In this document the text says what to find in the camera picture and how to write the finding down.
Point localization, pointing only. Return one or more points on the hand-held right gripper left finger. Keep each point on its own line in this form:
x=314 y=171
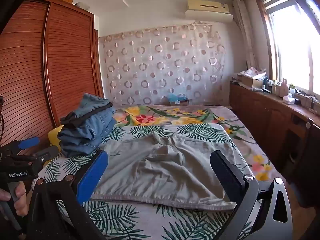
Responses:
x=92 y=177

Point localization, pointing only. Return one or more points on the yellow pillow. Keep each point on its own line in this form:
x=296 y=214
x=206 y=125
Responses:
x=54 y=136

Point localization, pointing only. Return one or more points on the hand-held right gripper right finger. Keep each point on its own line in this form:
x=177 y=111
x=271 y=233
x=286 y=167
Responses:
x=226 y=177

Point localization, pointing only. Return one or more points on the person's left hand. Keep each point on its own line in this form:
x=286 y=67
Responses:
x=20 y=196

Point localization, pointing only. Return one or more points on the white air deflector board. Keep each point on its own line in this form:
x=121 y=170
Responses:
x=210 y=16

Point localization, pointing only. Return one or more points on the circle pattern curtain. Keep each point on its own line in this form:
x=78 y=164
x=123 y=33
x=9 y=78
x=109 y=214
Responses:
x=162 y=62

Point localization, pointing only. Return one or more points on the box with blue packets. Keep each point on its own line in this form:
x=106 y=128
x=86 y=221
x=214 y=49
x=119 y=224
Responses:
x=178 y=102

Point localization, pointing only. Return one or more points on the wooden cabinet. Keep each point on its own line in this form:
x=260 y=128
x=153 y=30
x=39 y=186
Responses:
x=262 y=112

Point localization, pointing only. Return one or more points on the floral bed sheet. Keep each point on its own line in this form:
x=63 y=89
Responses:
x=155 y=116

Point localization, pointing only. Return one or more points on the black folded pants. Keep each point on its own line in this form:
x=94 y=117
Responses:
x=82 y=120

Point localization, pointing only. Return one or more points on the cardboard box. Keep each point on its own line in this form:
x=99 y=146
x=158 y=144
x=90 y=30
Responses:
x=251 y=81

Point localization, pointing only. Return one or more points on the beige window curtain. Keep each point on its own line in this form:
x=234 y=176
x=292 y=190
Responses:
x=243 y=30

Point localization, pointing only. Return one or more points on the wooden wardrobe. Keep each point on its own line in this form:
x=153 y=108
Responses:
x=70 y=55

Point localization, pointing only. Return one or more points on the white tissue pack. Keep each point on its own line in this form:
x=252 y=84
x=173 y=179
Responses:
x=289 y=99

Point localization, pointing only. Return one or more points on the grey pants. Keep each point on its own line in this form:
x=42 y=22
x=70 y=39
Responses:
x=162 y=175

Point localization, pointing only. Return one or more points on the light blue folded jeans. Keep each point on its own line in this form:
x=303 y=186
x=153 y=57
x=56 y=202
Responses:
x=92 y=102

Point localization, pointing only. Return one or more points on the dark chair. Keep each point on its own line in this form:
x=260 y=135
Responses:
x=307 y=155

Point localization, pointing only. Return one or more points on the leaf print blanket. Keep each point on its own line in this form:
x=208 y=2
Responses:
x=140 y=220

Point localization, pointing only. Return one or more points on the wall air conditioner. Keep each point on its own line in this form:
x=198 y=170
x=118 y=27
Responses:
x=207 y=5

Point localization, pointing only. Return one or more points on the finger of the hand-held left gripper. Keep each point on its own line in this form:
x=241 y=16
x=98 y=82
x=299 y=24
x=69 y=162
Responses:
x=46 y=153
x=29 y=142

